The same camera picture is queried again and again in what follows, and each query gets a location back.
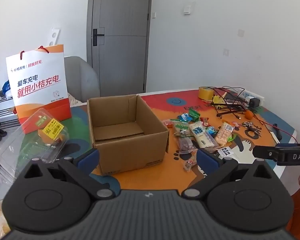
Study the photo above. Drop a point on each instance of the yellow tape roll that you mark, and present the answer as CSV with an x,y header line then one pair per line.
x,y
205,93

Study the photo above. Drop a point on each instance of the orange white paper bag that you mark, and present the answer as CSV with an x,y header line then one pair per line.
x,y
37,80

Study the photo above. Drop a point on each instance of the clear plastic clamshell container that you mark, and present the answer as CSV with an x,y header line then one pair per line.
x,y
27,140

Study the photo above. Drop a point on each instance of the white long snack packet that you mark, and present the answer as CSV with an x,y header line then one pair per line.
x,y
201,136

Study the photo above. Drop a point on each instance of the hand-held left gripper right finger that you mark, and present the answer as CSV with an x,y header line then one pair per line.
x,y
207,159

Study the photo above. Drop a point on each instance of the colourful printed table mat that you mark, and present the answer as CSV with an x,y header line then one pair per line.
x,y
170,160

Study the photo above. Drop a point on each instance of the orange cracker packet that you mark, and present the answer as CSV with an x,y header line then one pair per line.
x,y
223,135

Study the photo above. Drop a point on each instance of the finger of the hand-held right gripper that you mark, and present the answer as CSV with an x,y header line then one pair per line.
x,y
264,152

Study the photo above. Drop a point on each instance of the red snack bar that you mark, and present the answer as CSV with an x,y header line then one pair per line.
x,y
205,122

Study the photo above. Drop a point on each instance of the purple brown snack packet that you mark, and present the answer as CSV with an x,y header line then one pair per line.
x,y
185,145

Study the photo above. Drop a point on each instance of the cardboard box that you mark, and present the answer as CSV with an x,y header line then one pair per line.
x,y
130,152

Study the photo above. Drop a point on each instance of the white power strip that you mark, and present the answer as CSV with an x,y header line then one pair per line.
x,y
257,96

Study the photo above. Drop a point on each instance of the orange mandarin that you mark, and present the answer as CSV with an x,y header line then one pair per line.
x,y
249,114

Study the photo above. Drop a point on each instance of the small red white packet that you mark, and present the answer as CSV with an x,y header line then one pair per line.
x,y
189,163

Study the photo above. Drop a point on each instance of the dotted beige cushion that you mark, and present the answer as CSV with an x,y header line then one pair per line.
x,y
73,101

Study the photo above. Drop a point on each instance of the small green snack packet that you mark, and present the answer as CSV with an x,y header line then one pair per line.
x,y
231,138

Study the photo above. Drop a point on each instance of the bunch of keys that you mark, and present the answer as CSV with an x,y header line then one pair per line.
x,y
251,127

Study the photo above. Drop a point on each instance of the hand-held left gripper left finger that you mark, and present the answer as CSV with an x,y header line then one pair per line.
x,y
88,158

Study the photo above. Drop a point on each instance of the black white label packet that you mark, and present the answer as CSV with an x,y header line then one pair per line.
x,y
225,152

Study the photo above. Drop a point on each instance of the blue snack packet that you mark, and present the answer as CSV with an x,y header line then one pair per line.
x,y
186,117

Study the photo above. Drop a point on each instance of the small pink orange packet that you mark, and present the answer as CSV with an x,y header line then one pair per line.
x,y
168,123

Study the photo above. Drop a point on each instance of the black charger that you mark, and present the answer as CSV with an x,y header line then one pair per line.
x,y
255,102

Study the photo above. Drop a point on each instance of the white bracket with two holes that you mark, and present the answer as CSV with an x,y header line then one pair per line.
x,y
53,36

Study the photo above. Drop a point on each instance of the grey chair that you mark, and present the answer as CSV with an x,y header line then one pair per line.
x,y
82,80

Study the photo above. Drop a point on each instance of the blue bag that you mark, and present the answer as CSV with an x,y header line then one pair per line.
x,y
6,86

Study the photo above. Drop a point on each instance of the yellow toy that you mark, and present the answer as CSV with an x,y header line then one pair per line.
x,y
218,102

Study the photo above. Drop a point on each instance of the white wall outlet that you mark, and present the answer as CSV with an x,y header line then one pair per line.
x,y
240,32

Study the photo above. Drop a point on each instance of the white charger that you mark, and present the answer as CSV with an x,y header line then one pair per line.
x,y
248,99

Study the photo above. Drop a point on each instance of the green white snack packet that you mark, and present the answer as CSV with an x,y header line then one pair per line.
x,y
181,130

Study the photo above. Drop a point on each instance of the grey door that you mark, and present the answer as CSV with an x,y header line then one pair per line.
x,y
122,55

